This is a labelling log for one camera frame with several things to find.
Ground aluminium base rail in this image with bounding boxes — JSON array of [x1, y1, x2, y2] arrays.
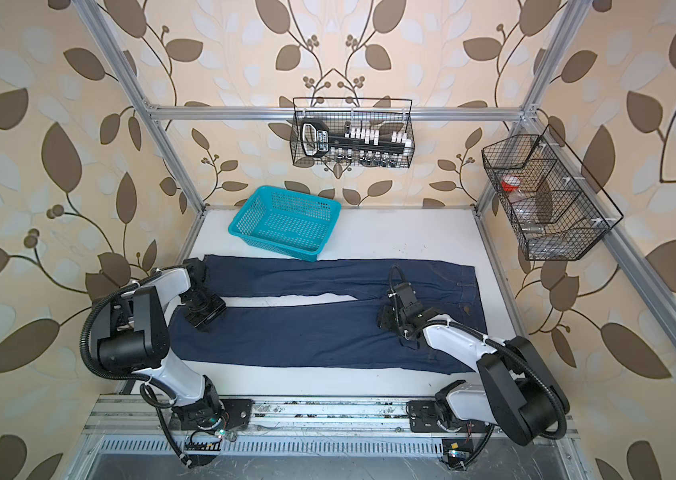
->
[[82, 394, 573, 460]]

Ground back black wire basket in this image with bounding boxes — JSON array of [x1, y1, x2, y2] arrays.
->
[[289, 95, 415, 171]]

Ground black socket tool set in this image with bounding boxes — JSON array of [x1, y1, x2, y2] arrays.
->
[[292, 118, 415, 168]]

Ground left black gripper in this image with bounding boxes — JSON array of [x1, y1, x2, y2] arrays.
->
[[179, 291, 228, 333]]

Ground dark blue denim trousers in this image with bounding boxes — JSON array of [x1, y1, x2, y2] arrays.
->
[[169, 255, 487, 374]]

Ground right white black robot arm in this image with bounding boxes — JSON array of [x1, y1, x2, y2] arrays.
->
[[377, 292, 570, 471]]

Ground black wire basket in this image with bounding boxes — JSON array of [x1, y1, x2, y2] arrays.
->
[[481, 125, 624, 261], [289, 95, 415, 171]]

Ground right black wire basket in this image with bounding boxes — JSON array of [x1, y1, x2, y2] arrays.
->
[[481, 125, 624, 261]]

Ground red capped clear container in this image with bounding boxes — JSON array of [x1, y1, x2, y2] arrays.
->
[[500, 174, 521, 194]]

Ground teal plastic basket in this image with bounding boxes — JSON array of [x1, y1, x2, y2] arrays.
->
[[228, 186, 342, 262]]

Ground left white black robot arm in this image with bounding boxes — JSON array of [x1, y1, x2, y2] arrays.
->
[[79, 258, 228, 469]]

